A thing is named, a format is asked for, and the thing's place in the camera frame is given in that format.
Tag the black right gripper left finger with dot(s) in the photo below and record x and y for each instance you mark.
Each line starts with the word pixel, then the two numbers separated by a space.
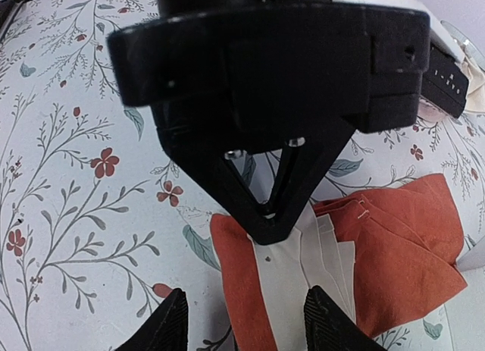
pixel 166 329

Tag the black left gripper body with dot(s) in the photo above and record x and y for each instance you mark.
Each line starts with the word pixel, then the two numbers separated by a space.
pixel 255 74

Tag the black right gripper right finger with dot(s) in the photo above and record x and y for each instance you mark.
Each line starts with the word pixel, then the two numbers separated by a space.
pixel 328 328

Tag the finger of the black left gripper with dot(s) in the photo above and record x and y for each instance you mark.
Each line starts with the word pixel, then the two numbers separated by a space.
pixel 218 178
pixel 303 164

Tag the red and white underwear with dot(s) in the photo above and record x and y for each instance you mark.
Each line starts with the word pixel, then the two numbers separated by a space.
pixel 385 260

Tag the floral patterned table mat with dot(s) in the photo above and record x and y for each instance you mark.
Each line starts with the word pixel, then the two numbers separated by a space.
pixel 98 225

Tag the white compartment storage box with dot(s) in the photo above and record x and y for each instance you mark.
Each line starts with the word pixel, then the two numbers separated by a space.
pixel 466 310

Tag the light green glass bowl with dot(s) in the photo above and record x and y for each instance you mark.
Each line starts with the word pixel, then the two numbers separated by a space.
pixel 470 49

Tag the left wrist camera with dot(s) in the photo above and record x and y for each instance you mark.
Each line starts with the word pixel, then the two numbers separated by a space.
pixel 439 36

